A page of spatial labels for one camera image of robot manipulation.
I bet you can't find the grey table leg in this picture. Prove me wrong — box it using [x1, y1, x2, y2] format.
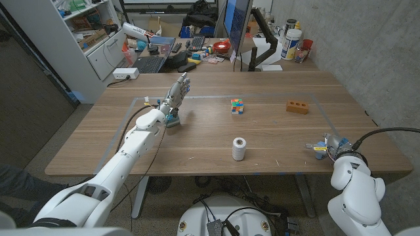
[131, 176, 150, 220]
[293, 173, 316, 219]

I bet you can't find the white cylindrical tube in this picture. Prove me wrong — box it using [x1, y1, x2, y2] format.
[121, 22, 155, 43]

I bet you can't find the black laptop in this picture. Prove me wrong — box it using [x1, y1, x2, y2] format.
[132, 41, 177, 74]

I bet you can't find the red bowl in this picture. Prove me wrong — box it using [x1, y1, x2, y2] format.
[213, 40, 232, 54]

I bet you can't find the black computer monitor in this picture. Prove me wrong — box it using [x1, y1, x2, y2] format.
[222, 0, 254, 56]

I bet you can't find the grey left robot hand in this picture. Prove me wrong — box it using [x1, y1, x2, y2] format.
[159, 72, 192, 115]

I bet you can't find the blue toy camera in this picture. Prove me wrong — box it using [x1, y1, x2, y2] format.
[313, 140, 329, 161]

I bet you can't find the white shelf cabinet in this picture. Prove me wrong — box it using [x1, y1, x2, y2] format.
[0, 0, 127, 104]

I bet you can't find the person in dark trousers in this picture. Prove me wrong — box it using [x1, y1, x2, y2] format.
[0, 163, 70, 229]

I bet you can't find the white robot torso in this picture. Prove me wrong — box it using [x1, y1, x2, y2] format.
[177, 195, 272, 236]

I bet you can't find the large white canister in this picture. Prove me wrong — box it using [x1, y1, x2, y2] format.
[280, 28, 303, 61]

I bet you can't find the black backpack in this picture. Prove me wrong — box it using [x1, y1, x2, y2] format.
[182, 0, 219, 29]

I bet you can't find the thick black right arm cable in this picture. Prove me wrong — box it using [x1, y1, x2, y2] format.
[351, 127, 420, 151]

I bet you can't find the white thread spool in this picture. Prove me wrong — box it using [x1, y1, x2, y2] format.
[232, 137, 247, 162]

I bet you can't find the orange block with holes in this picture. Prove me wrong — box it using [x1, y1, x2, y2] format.
[285, 100, 310, 115]

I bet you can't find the dark-lidded canister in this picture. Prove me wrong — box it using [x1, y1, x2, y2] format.
[284, 18, 297, 37]

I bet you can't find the multicolour Rubik's cube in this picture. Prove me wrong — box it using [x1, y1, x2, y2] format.
[230, 98, 245, 115]

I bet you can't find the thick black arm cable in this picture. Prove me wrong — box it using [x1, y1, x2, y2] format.
[115, 104, 160, 153]
[351, 127, 420, 151]

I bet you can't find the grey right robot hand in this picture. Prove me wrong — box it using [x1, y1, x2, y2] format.
[304, 132, 354, 162]

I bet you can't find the teal left wrist camera mount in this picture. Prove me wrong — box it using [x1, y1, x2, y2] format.
[165, 113, 181, 128]

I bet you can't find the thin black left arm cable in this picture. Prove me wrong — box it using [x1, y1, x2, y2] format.
[110, 126, 167, 214]

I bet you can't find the black round floor fan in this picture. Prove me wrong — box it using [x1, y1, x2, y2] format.
[147, 176, 173, 195]

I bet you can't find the brown cardboard box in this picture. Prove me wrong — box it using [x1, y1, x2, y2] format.
[147, 16, 183, 38]

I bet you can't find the small black perforated box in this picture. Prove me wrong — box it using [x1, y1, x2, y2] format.
[206, 219, 224, 236]

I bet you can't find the white power strip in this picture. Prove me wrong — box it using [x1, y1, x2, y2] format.
[112, 67, 140, 81]

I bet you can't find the black keyboard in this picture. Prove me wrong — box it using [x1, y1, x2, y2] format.
[187, 35, 206, 52]

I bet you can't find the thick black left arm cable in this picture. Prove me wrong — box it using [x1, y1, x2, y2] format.
[115, 104, 160, 153]

